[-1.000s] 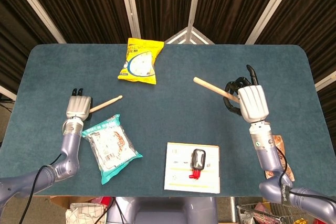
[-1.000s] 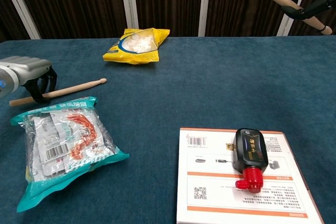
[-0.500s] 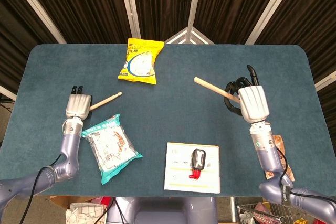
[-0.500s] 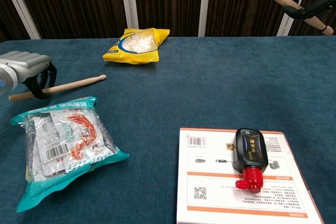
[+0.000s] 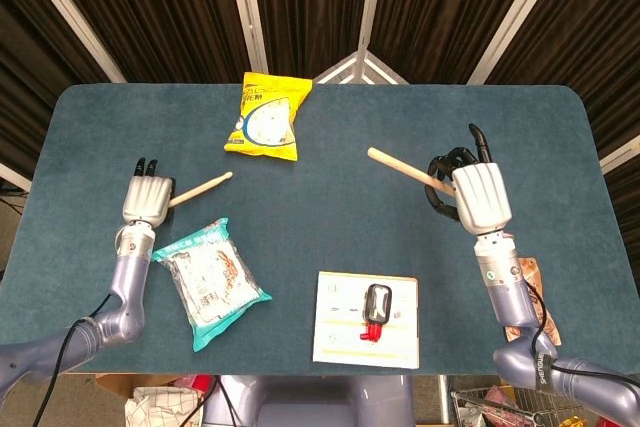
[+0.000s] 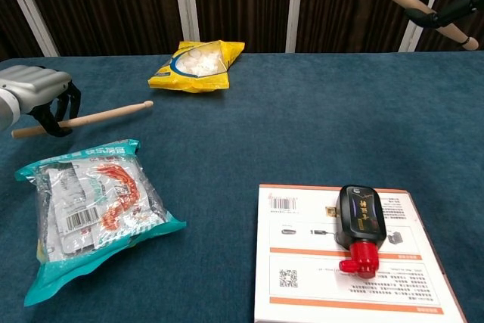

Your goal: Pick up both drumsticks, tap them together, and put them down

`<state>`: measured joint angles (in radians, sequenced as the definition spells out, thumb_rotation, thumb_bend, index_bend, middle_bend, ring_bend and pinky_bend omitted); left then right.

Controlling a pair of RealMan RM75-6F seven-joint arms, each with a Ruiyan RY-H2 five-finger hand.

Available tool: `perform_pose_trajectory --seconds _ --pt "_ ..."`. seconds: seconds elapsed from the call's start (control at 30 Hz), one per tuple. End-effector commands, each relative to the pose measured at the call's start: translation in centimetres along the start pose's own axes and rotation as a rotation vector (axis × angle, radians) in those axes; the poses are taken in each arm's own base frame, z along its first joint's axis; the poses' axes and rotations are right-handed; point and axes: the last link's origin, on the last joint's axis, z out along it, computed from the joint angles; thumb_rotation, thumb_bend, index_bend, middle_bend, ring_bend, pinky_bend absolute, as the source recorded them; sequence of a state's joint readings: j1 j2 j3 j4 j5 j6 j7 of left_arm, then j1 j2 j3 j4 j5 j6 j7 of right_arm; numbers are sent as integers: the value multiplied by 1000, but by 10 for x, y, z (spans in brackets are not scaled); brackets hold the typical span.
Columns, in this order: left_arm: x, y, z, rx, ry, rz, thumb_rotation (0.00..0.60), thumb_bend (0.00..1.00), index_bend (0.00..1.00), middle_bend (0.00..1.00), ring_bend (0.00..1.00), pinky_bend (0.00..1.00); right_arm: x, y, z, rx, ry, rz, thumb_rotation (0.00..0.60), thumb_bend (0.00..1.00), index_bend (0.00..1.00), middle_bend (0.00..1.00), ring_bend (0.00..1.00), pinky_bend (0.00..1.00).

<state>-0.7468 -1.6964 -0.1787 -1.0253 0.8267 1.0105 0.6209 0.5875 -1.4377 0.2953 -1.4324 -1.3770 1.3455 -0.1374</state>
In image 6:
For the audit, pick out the teal shrimp snack package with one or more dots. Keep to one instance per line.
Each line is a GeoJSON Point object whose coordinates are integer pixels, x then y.
{"type": "Point", "coordinates": [94, 205]}

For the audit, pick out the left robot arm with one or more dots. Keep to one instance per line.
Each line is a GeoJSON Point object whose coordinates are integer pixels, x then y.
{"type": "Point", "coordinates": [7, 111]}

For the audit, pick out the black bottle red cap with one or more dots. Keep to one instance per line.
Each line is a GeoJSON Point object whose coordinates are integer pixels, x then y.
{"type": "Point", "coordinates": [359, 221]}

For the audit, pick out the teal velvet table cloth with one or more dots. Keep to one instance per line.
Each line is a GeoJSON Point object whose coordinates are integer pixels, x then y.
{"type": "Point", "coordinates": [227, 149]}

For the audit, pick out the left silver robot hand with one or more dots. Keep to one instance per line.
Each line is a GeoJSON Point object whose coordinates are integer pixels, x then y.
{"type": "Point", "coordinates": [38, 84]}

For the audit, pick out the white orange product box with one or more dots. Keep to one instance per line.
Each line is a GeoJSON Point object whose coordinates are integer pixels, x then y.
{"type": "Point", "coordinates": [302, 262]}

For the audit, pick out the yellow snack bag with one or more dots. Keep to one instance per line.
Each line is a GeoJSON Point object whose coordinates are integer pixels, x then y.
{"type": "Point", "coordinates": [196, 79]}

